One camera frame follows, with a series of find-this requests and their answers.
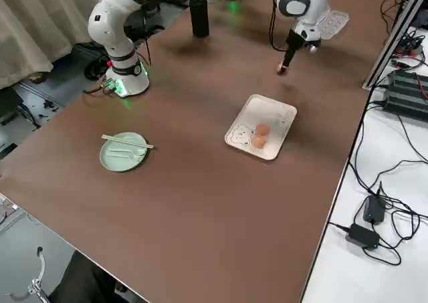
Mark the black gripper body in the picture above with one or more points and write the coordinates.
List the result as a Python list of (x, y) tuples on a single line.
[(294, 40)]

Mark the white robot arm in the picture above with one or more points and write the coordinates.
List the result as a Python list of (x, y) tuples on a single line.
[(110, 25)]

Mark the cream tray with bear print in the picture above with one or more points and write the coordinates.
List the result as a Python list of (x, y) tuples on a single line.
[(274, 112)]

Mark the clear plastic egg carton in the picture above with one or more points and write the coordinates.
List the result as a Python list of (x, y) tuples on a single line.
[(336, 23)]

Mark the black cylindrical vase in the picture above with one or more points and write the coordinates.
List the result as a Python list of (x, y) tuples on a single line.
[(199, 18)]

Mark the red and black clip leads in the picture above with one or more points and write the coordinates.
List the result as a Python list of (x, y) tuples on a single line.
[(409, 45)]

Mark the black finned power supply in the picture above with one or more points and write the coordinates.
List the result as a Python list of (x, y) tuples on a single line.
[(408, 92)]

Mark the black power adapter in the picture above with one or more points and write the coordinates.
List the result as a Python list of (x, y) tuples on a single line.
[(374, 211), (362, 236)]

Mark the pale green round plate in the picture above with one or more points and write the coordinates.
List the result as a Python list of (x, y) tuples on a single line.
[(117, 164)]

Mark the beige curtain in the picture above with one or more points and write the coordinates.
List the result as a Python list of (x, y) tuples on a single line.
[(33, 32)]

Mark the person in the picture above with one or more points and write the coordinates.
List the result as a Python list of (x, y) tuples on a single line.
[(87, 279)]

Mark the aluminium profile post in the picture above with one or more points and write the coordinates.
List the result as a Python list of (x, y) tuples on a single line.
[(394, 32)]

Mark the white curved bracket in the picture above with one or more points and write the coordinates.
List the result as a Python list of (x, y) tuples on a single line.
[(40, 266)]

